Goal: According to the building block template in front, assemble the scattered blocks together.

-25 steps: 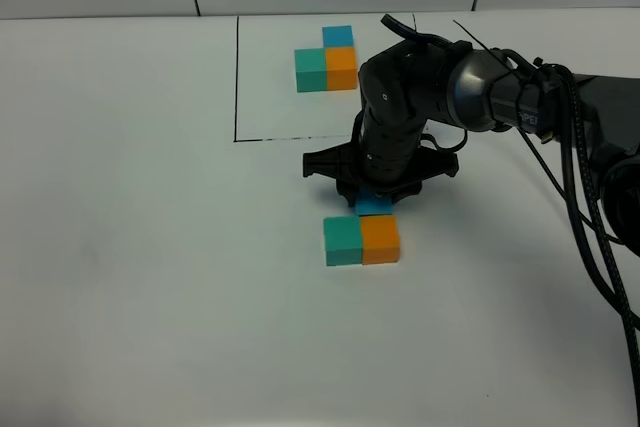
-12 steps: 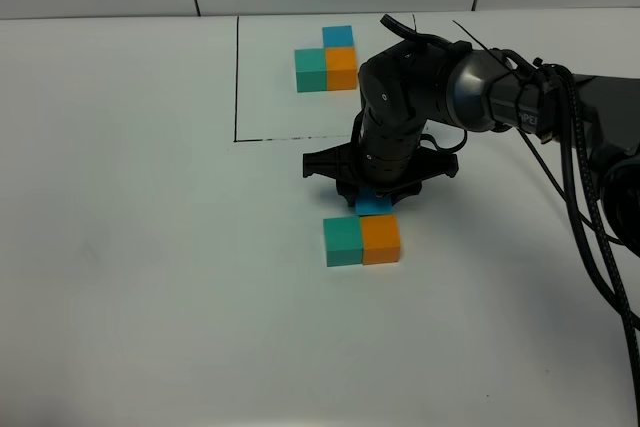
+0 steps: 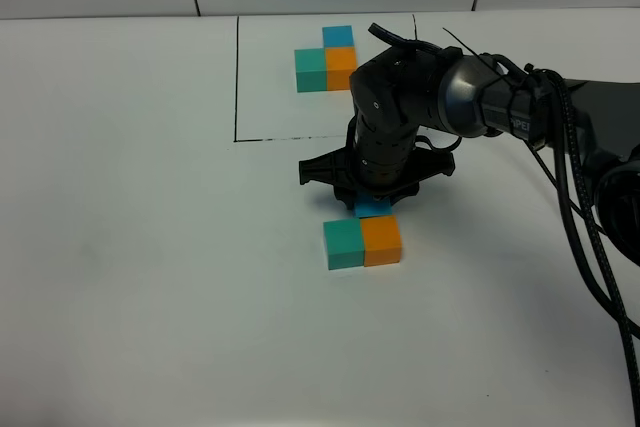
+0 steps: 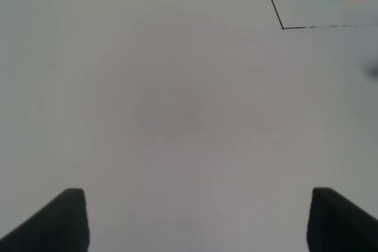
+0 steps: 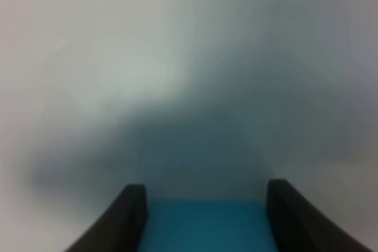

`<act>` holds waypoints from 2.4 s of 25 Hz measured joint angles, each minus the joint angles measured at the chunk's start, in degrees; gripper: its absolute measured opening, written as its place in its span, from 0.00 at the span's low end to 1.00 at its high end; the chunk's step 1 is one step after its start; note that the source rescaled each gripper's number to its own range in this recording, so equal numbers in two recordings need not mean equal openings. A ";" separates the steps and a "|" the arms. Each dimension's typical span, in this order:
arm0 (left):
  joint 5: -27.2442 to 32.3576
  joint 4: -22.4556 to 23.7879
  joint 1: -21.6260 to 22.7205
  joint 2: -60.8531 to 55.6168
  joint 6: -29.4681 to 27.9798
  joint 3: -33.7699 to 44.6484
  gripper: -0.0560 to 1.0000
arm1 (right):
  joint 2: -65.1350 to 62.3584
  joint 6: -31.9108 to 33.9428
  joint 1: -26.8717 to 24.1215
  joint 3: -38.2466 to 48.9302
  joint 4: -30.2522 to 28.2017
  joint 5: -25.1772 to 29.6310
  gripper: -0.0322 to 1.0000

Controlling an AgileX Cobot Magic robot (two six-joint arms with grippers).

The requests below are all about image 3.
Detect template blue cube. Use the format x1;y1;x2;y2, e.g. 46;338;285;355
322;25;354;49

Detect template orange cube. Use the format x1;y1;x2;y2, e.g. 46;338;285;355
325;46;358;91

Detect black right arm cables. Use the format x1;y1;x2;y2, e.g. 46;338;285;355
367;22;640;427

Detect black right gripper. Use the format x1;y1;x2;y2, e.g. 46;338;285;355
299;116;455;210

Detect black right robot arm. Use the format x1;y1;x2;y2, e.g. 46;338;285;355
299;46;639;260

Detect template green cube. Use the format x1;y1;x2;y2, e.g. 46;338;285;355
294;48;327;93

